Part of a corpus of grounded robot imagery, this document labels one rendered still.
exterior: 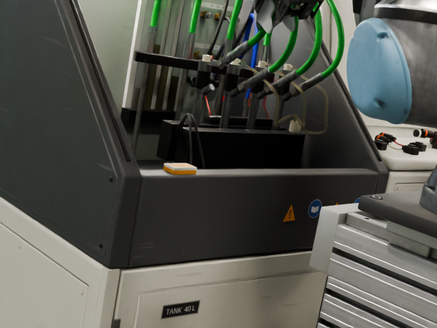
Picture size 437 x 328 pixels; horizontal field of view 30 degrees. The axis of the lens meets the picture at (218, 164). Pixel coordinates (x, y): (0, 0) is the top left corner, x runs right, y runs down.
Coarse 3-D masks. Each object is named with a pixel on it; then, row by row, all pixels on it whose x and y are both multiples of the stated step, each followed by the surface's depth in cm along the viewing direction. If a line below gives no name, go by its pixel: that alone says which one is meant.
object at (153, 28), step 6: (156, 0) 180; (156, 6) 180; (156, 12) 180; (156, 18) 181; (150, 24) 181; (156, 24) 181; (150, 30) 181; (156, 30) 182; (264, 30) 154; (258, 36) 155; (252, 42) 156
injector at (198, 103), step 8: (200, 64) 167; (200, 72) 167; (208, 72) 168; (200, 80) 168; (208, 80) 168; (200, 88) 168; (208, 88) 167; (200, 96) 169; (200, 104) 169; (200, 112) 170
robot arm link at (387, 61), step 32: (384, 0) 96; (416, 0) 93; (384, 32) 93; (416, 32) 92; (352, 64) 100; (384, 64) 92; (416, 64) 92; (352, 96) 100; (384, 96) 93; (416, 96) 93
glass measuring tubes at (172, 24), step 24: (144, 0) 187; (168, 0) 191; (144, 24) 187; (168, 24) 191; (144, 48) 188; (168, 48) 192; (168, 72) 197; (144, 96) 193; (168, 96) 197; (144, 120) 192
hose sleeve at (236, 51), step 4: (244, 44) 157; (236, 48) 159; (240, 48) 158; (244, 48) 158; (248, 48) 157; (232, 52) 160; (236, 52) 159; (240, 52) 159; (244, 52) 159; (224, 56) 162; (228, 56) 161; (232, 56) 160; (236, 56) 160; (224, 60) 162; (228, 60) 161; (232, 60) 161
